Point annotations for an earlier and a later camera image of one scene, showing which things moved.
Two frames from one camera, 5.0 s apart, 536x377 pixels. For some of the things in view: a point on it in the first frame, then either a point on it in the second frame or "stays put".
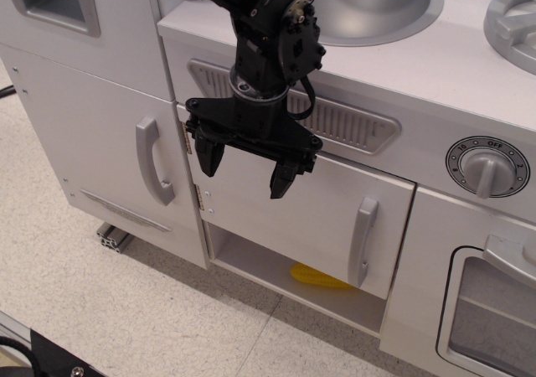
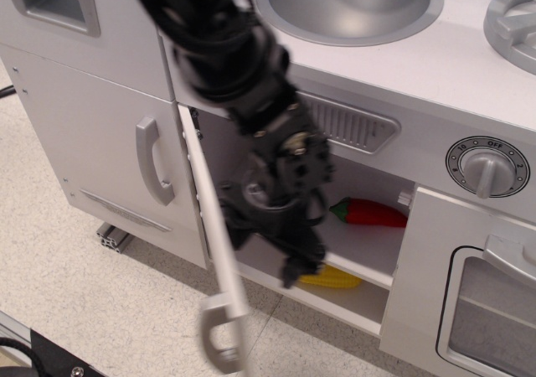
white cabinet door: (311, 224) to (228, 256)
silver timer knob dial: (487, 167) stays put
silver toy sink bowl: (372, 10) stays put
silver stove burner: (510, 20) stays put
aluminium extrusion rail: (113, 237) stays put
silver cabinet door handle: (358, 265) to (219, 310)
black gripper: (256, 121) to (280, 195)
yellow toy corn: (310, 275) stays put
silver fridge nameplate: (125, 211) stays put
